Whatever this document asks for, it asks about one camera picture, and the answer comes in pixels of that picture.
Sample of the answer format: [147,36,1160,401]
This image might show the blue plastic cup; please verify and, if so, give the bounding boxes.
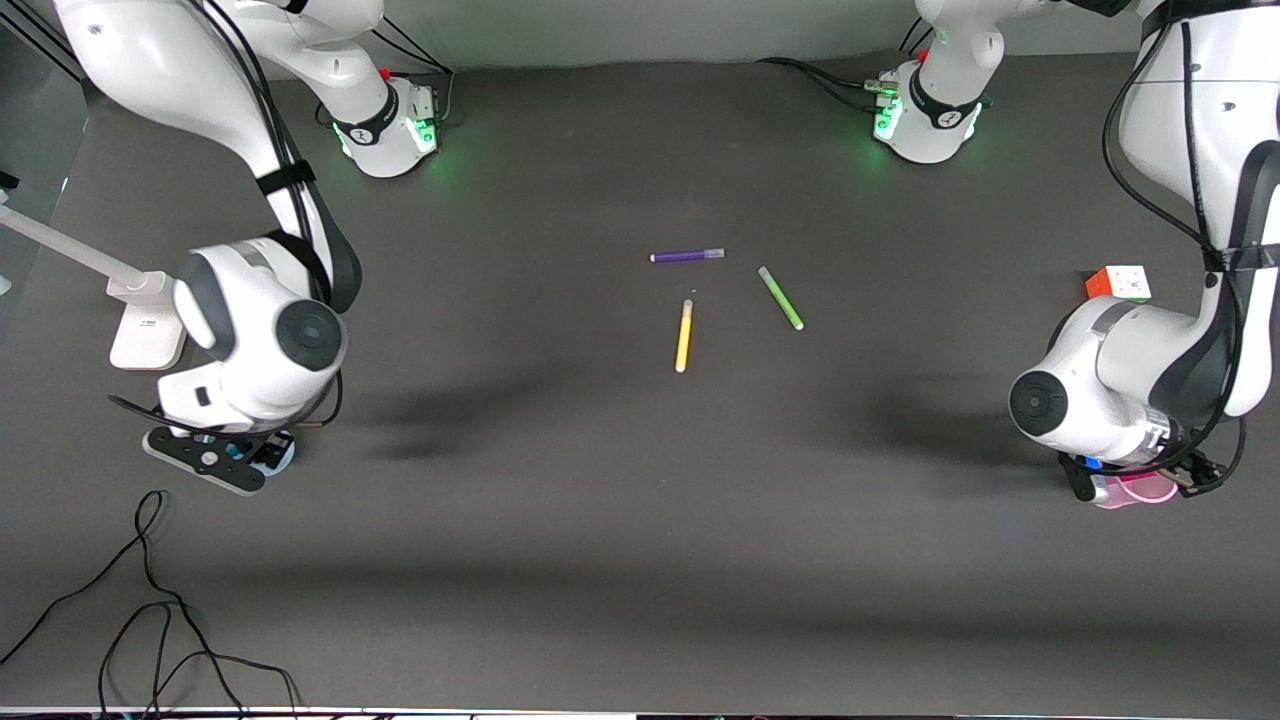
[254,434,298,477]

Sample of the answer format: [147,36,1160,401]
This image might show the pink plastic cup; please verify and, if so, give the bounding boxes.
[1092,472,1182,510]

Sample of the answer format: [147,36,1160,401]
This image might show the white lamp stand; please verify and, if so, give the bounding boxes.
[0,203,193,372]

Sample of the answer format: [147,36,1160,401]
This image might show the Rubik's cube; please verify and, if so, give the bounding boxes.
[1084,264,1152,304]

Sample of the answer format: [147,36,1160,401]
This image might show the green marker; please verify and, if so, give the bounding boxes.
[756,265,806,332]

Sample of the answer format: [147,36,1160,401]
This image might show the loose black cable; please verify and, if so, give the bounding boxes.
[0,489,303,718]

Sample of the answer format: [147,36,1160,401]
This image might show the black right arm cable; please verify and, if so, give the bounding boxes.
[198,0,347,429]

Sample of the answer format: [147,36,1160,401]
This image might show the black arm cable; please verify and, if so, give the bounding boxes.
[1100,0,1253,483]
[198,0,347,429]

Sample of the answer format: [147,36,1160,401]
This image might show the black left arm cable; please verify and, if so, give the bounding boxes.
[1100,0,1253,483]

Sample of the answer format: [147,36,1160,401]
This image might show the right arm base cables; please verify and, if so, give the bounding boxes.
[370,14,457,128]

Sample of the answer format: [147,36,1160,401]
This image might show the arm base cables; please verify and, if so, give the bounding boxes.
[370,14,457,128]
[756,18,937,113]

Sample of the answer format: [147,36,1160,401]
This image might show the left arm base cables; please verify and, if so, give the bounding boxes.
[756,18,937,113]

